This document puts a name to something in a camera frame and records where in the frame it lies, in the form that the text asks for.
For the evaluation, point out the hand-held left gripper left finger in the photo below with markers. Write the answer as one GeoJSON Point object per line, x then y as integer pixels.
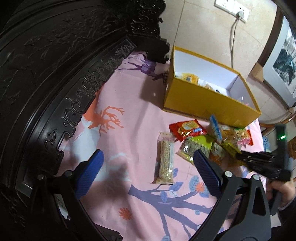
{"type": "Point", "coordinates": [89, 173]}

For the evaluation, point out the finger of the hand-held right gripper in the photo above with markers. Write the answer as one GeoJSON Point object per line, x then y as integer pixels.
{"type": "Point", "coordinates": [254, 155]}
{"type": "Point", "coordinates": [263, 166]}

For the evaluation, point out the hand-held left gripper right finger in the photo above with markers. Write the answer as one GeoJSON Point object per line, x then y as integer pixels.
{"type": "Point", "coordinates": [208, 171]}

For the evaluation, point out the orange snack packet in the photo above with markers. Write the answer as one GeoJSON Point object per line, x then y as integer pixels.
{"type": "Point", "coordinates": [217, 154]}

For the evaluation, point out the green red ball snack packet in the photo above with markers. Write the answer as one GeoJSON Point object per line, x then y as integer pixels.
{"type": "Point", "coordinates": [244, 137]}

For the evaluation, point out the yellow green candy packet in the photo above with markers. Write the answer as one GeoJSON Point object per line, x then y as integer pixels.
{"type": "Point", "coordinates": [231, 148]}

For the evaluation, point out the green seed packet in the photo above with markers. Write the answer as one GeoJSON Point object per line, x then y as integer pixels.
{"type": "Point", "coordinates": [194, 148]}

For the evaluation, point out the clear brown pastry packet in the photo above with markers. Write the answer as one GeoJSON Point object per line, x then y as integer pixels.
{"type": "Point", "coordinates": [227, 133]}

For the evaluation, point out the clear grain bar packet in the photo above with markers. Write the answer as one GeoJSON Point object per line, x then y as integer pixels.
{"type": "Point", "coordinates": [165, 160]}

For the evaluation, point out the blue white small packet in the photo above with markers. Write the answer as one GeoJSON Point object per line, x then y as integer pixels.
{"type": "Point", "coordinates": [215, 127]}

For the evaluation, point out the red biscuit packet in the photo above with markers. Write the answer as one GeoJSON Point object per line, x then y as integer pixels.
{"type": "Point", "coordinates": [187, 129]}

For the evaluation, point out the yellow cardboard box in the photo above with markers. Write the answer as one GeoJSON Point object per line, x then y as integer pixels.
{"type": "Point", "coordinates": [196, 102]}

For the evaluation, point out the yellow small bread packet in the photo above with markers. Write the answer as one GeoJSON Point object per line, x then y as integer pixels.
{"type": "Point", "coordinates": [208, 87]}

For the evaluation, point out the yellow cake packet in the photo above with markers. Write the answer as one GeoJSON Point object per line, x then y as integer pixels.
{"type": "Point", "coordinates": [190, 78]}

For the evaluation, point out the person's right hand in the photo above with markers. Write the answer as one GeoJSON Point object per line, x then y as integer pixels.
{"type": "Point", "coordinates": [289, 192]}

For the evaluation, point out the blue cloth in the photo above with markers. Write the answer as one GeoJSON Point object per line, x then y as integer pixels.
{"type": "Point", "coordinates": [266, 143]}

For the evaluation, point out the pink printed tablecloth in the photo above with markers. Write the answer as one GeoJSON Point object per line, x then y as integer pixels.
{"type": "Point", "coordinates": [134, 115]}

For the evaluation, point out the framed ink painting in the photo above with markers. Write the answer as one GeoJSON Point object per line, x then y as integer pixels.
{"type": "Point", "coordinates": [284, 60]}

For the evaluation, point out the dark carved wooden furniture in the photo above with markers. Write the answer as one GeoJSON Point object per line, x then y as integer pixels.
{"type": "Point", "coordinates": [46, 69]}

